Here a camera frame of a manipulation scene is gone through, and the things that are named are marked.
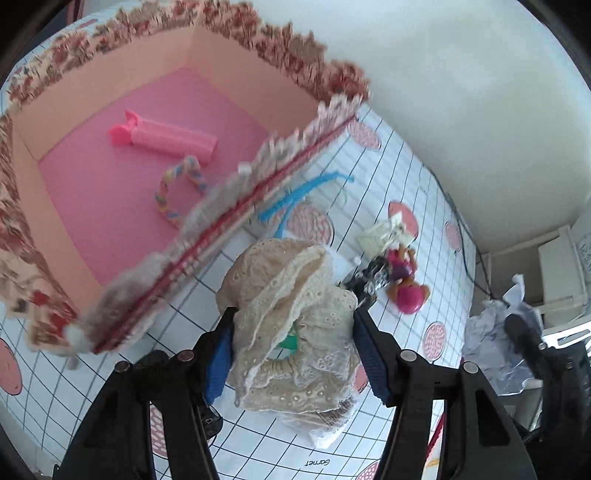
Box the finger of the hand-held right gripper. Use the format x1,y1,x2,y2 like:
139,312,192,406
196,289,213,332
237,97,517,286
503,314,546,388

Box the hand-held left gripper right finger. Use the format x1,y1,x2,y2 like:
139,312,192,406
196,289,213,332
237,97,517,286
353,309,539,480

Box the grey paper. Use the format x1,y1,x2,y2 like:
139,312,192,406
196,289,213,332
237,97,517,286
462,274,543,398

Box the colourful braided hair tie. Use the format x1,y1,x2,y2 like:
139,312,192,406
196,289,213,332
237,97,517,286
154,155,207,227

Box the blue-framed glasses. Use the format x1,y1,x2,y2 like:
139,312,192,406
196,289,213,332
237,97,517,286
259,172,355,238

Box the pink box with floral edge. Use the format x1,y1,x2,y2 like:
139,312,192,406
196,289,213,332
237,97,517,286
0,0,372,358

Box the doll with pink hair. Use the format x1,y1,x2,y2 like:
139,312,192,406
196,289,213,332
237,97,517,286
385,247,431,315

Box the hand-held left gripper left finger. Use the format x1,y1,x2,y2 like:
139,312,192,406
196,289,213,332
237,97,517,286
55,307,238,480

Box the white furniture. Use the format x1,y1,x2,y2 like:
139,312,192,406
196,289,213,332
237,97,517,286
480,224,591,352

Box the red string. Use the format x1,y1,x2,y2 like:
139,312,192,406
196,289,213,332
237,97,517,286
422,406,446,462

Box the pink hair roller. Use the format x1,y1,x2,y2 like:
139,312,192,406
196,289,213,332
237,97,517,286
108,109,219,163

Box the checked cloth desktop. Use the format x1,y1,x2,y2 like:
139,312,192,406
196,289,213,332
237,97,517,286
0,9,478,480

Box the cream lace cloth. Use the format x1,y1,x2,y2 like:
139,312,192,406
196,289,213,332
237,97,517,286
216,237,363,414

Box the small black device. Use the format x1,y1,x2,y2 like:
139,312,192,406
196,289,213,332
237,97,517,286
196,401,223,446

